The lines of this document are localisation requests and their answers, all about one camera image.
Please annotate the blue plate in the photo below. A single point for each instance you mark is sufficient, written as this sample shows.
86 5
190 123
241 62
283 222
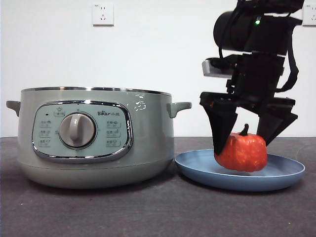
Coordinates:
197 165

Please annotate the white wall socket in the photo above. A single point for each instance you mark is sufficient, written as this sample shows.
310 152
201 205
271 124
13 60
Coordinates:
311 16
103 14

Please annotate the orange pumpkin with green stem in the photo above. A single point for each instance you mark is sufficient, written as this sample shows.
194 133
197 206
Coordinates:
244 154

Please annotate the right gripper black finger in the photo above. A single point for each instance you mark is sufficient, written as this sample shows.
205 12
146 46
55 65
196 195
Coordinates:
222 128
274 126

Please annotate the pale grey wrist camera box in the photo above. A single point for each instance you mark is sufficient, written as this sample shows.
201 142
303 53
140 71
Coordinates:
214 70

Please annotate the pale green electric steamer pot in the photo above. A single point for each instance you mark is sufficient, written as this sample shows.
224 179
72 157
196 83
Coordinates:
148 138

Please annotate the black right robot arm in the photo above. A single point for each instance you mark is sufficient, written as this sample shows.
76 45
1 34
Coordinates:
247 29

